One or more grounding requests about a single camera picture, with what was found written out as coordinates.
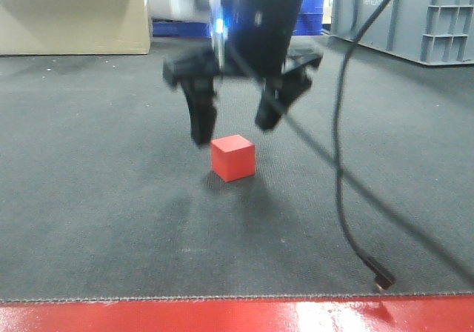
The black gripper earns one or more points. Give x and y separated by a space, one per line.
248 38

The red magnetic cube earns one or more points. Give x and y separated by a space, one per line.
233 157

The dark grey carpet mat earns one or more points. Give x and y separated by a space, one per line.
104 194

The grey plastic crate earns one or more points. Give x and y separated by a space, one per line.
429 32

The brown cardboard box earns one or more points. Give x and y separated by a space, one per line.
74 27

